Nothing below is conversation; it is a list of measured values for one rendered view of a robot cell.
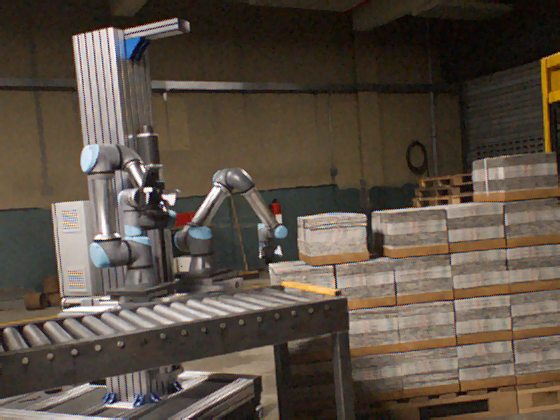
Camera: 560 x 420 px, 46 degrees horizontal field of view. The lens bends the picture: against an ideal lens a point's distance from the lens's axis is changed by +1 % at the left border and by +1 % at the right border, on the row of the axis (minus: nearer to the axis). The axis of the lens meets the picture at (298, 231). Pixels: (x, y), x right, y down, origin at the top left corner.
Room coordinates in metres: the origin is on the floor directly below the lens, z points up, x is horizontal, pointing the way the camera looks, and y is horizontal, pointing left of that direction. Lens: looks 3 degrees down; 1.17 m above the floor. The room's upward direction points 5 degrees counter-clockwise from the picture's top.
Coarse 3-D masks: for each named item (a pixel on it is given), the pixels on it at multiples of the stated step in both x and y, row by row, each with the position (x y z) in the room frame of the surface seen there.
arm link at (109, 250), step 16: (96, 144) 2.85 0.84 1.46; (112, 144) 2.90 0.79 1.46; (96, 160) 2.81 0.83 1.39; (112, 160) 2.85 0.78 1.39; (96, 176) 2.82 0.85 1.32; (112, 176) 2.87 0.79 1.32; (96, 192) 2.84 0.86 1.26; (112, 192) 2.87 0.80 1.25; (96, 208) 2.84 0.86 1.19; (112, 208) 2.86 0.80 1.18; (96, 224) 2.85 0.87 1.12; (112, 224) 2.85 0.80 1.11; (96, 240) 2.83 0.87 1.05; (112, 240) 2.83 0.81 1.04; (96, 256) 2.82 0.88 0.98; (112, 256) 2.83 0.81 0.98; (128, 256) 2.87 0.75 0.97
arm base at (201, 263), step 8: (192, 256) 3.37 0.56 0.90; (200, 256) 3.35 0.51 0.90; (208, 256) 3.37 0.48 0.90; (192, 264) 3.36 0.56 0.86; (200, 264) 3.34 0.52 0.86; (208, 264) 3.35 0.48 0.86; (216, 264) 3.40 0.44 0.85; (192, 272) 3.35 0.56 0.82; (200, 272) 3.33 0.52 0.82; (208, 272) 3.34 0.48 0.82
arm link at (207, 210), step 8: (216, 176) 3.68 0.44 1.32; (224, 176) 3.61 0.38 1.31; (216, 184) 3.62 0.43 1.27; (224, 184) 3.61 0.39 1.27; (216, 192) 3.60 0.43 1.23; (224, 192) 3.62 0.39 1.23; (208, 200) 3.58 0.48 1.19; (216, 200) 3.59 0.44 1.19; (200, 208) 3.57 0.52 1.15; (208, 208) 3.56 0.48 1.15; (216, 208) 3.59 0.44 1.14; (200, 216) 3.54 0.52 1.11; (208, 216) 3.55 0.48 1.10; (192, 224) 3.50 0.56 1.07; (200, 224) 3.52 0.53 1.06; (184, 232) 3.47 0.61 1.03; (176, 240) 3.50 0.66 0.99; (184, 248) 3.46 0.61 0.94
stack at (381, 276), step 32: (384, 256) 3.37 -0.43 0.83; (416, 256) 3.21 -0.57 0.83; (448, 256) 3.20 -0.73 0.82; (480, 256) 3.23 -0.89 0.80; (288, 288) 3.08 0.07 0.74; (352, 288) 3.13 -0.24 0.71; (384, 288) 3.15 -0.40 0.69; (416, 288) 3.18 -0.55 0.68; (448, 288) 3.20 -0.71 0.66; (352, 320) 3.12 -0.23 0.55; (384, 320) 3.15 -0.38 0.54; (416, 320) 3.17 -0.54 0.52; (448, 320) 3.19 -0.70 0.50; (480, 320) 3.22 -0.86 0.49; (416, 352) 3.17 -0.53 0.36; (448, 352) 3.19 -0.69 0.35; (480, 352) 3.22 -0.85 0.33; (512, 352) 3.24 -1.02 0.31; (320, 384) 3.11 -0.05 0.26; (384, 384) 3.15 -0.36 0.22; (416, 384) 3.17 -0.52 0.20; (320, 416) 3.10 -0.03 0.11; (384, 416) 3.28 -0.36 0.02; (416, 416) 3.17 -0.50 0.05; (448, 416) 3.20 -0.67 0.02; (480, 416) 3.21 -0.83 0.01
